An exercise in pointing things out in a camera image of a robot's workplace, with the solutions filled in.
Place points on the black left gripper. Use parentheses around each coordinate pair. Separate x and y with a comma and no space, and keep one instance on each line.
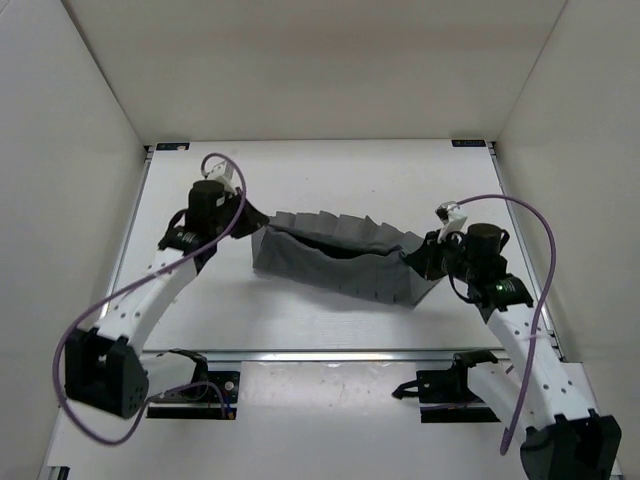
(253,220)

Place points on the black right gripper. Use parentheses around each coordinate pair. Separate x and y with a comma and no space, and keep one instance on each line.
(424,259)

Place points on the grey pleated skirt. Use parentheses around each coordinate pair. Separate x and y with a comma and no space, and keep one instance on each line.
(346,254)

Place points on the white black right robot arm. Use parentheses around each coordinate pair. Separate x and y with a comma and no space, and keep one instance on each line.
(559,431)

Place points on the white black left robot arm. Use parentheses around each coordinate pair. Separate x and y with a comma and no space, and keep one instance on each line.
(104,365)

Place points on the blue label left corner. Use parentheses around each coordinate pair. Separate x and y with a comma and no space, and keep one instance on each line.
(172,146)

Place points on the blue label corner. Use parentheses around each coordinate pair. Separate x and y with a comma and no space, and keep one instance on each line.
(468,143)
(172,146)

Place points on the blue label right corner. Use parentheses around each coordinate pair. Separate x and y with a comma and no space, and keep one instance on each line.
(468,143)

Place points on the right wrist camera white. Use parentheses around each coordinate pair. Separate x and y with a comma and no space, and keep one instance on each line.
(453,219)

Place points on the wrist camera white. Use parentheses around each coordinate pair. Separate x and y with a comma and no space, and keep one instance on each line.
(453,219)
(224,174)

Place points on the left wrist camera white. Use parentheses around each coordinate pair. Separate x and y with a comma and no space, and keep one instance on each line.
(224,174)

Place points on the aluminium table right rail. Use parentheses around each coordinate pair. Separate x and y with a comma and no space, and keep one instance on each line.
(515,210)

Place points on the aluminium table rail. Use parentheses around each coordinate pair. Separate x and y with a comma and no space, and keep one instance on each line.
(333,356)
(120,254)
(515,210)

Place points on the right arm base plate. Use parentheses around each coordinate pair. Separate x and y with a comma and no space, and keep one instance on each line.
(444,398)

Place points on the aluminium table left rail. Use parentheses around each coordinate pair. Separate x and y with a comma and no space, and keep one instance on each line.
(120,254)

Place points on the aluminium table front rail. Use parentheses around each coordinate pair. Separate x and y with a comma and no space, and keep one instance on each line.
(333,356)

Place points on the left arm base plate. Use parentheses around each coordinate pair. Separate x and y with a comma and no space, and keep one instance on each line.
(216,398)

